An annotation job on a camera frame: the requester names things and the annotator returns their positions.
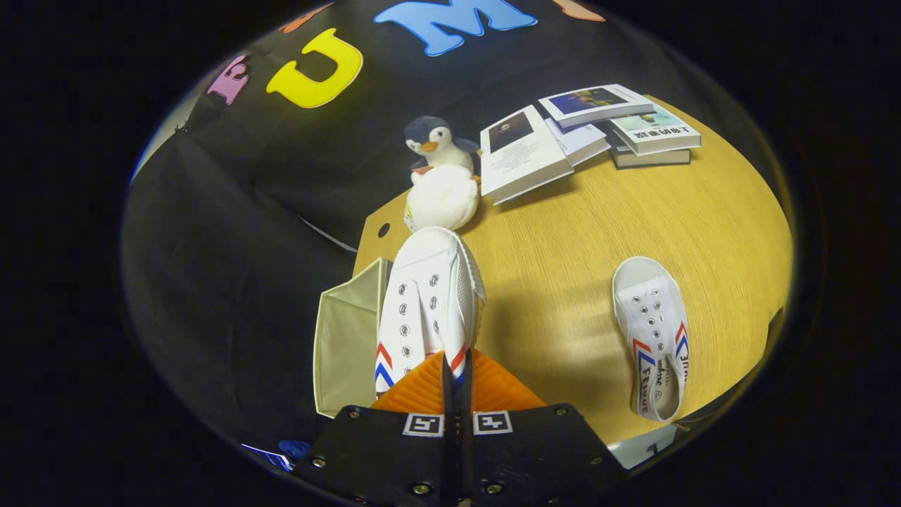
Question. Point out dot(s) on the small blue object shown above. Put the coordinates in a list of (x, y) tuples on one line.
[(294, 448)]

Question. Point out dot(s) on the dark grey book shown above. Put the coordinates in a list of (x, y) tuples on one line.
[(651, 159)]

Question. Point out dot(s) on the white round plush toy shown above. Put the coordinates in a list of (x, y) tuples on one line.
[(443, 201)]

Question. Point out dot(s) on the beige fabric storage box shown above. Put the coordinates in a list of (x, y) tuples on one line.
[(345, 345)]

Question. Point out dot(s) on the plain white book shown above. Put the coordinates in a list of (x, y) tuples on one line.
[(581, 141)]

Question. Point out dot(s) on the white book with portrait cover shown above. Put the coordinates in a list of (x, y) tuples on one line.
[(521, 151)]

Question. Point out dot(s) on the book with teal cover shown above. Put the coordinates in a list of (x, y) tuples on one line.
[(658, 130)]

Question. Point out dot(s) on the book with blue picture cover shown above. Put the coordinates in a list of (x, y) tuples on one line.
[(595, 102)]

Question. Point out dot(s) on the penguin plush toy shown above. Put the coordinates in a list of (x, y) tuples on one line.
[(436, 144)]

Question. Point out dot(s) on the computer screen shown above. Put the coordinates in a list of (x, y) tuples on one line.
[(267, 456)]

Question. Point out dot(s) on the white canvas shoe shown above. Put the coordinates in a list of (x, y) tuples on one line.
[(651, 331), (426, 303)]

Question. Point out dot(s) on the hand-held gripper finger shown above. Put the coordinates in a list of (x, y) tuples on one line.
[(449, 401), (464, 401)]

